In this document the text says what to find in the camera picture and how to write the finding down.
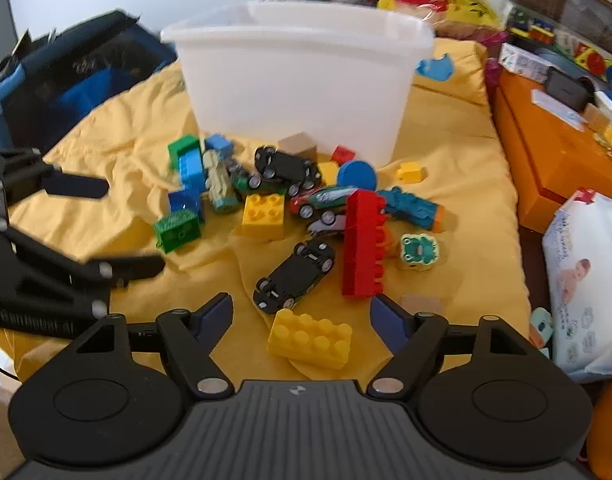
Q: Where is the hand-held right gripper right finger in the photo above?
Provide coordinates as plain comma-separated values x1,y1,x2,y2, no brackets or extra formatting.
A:
367,294,537,400

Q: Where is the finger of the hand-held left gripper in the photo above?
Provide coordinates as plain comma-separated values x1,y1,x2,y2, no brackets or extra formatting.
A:
0,149,110,207
6,227,165,320

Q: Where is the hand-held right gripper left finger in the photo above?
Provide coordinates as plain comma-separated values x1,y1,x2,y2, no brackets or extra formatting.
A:
76,292,235,400

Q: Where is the long red toy brick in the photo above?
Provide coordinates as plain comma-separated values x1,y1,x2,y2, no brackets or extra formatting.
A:
341,189,389,299

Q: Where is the white plastic bin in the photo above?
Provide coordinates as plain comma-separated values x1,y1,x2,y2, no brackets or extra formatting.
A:
161,1,435,168

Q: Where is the green studded toy brick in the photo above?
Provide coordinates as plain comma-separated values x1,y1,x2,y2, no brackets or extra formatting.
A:
153,208,204,253

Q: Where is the large yellow toy brick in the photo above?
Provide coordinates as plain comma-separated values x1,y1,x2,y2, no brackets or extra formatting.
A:
267,308,353,371

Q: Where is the yellow cloth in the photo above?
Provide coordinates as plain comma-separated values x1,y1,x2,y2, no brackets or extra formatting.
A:
0,37,532,396

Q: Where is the black toy car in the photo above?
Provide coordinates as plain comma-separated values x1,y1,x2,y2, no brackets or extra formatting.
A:
253,145,323,196
252,239,337,311

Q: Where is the yellow square toy brick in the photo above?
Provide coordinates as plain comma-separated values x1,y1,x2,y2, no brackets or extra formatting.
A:
242,192,287,241

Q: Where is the tall blue toy brick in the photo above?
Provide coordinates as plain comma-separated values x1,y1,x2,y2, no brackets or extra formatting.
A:
178,150,207,196

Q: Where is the blue and black bag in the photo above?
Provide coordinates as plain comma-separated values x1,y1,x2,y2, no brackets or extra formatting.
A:
0,8,179,153

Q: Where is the teal toy with orange tip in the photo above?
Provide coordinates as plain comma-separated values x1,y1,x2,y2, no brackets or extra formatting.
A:
378,186,445,233

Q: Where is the silver toy car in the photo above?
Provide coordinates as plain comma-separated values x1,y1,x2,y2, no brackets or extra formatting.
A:
306,210,347,238

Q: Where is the beige and blue toy figure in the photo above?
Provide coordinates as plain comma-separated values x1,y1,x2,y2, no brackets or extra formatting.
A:
203,151,239,215

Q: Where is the small toy car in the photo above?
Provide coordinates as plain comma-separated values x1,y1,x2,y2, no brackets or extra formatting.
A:
228,157,267,201

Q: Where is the red and green toy car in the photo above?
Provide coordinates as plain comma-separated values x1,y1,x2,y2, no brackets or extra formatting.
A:
290,185,359,218

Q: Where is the small blue toy brick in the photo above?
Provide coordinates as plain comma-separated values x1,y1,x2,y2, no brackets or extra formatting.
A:
204,133,235,158

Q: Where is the blue round disc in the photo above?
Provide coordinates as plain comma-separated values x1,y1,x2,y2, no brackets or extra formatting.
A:
336,159,379,192

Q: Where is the small yellow toy brick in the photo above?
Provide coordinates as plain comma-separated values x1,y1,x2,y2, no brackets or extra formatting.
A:
396,161,429,184
317,161,343,187

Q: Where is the teal duck toy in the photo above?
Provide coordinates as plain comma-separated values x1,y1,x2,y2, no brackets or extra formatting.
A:
528,307,554,361

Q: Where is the wooden block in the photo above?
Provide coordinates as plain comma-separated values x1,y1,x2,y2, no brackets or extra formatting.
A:
277,132,319,163

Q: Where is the white wet wipes packet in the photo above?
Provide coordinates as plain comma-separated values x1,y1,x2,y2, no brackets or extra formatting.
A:
542,189,612,383

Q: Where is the orange box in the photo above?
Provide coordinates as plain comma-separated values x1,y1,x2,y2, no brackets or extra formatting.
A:
491,67,612,235

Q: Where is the orange object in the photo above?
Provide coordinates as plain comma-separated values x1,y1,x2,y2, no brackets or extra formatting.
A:
586,375,612,478

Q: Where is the blue foam shape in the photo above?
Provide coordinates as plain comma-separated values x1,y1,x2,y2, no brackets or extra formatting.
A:
416,55,457,82

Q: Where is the white paper card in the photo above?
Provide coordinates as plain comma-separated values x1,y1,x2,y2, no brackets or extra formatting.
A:
531,89,587,128

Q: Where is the pink toy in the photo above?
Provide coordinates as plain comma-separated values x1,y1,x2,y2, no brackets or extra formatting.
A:
485,30,509,88

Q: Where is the small white carton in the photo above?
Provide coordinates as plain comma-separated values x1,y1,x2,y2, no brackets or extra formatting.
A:
498,42,554,83

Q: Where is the black device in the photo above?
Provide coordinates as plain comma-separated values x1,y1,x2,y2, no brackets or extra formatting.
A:
545,67,594,112

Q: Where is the yellow snack bag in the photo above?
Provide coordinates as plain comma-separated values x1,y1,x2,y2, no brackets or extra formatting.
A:
377,0,504,38

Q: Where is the clear box of colourful toys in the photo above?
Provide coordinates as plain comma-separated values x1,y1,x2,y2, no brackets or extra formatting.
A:
506,0,612,86

